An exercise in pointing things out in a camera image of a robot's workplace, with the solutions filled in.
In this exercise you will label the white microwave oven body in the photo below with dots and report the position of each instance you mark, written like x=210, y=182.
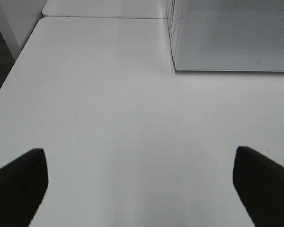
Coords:
x=175, y=13

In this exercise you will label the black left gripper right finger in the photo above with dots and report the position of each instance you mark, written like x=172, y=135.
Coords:
x=259, y=183

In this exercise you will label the white microwave door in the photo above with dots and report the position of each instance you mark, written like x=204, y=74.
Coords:
x=230, y=35

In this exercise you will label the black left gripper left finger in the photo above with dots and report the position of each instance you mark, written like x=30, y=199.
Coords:
x=23, y=184

